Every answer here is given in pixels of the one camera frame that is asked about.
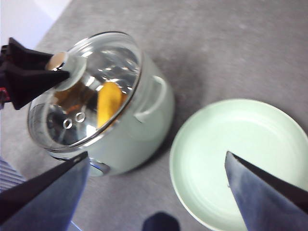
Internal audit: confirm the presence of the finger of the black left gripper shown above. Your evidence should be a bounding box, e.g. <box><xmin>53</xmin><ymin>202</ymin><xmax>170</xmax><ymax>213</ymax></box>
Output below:
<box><xmin>4</xmin><ymin>37</ymin><xmax>54</xmax><ymax>70</ymax></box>
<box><xmin>4</xmin><ymin>63</ymin><xmax>70</xmax><ymax>111</ymax></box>

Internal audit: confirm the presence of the blue striped cloth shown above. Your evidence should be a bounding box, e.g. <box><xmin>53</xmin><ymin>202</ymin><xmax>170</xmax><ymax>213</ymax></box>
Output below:
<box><xmin>0</xmin><ymin>156</ymin><xmax>25</xmax><ymax>193</ymax></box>

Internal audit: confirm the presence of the pale green round plate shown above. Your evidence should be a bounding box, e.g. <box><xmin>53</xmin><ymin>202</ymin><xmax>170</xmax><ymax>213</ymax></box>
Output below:
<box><xmin>169</xmin><ymin>98</ymin><xmax>308</xmax><ymax>231</ymax></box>

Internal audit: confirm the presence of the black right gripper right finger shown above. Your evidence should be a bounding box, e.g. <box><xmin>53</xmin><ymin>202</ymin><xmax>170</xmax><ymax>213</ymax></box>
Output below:
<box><xmin>225</xmin><ymin>151</ymin><xmax>308</xmax><ymax>231</ymax></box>

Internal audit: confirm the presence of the glass lid with green knob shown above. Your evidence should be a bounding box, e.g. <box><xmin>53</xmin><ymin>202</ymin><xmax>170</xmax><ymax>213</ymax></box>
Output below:
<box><xmin>27</xmin><ymin>31</ymin><xmax>144</xmax><ymax>154</ymax></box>

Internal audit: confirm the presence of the yellow corn cob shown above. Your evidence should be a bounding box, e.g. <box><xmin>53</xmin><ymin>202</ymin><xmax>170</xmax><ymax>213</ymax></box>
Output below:
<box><xmin>96</xmin><ymin>81</ymin><xmax>123</xmax><ymax>128</ymax></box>

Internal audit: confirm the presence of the pale green electric steamer pot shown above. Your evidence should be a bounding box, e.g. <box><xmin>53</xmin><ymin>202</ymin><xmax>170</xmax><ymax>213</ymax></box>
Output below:
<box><xmin>48</xmin><ymin>51</ymin><xmax>175</xmax><ymax>178</ymax></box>

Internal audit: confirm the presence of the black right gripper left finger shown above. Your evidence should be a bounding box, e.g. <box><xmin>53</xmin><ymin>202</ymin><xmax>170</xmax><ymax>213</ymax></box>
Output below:
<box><xmin>0</xmin><ymin>151</ymin><xmax>90</xmax><ymax>231</ymax></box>

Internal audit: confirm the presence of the dark rounded object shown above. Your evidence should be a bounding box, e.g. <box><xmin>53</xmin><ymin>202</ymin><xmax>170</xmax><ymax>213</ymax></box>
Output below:
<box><xmin>143</xmin><ymin>211</ymin><xmax>180</xmax><ymax>231</ymax></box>

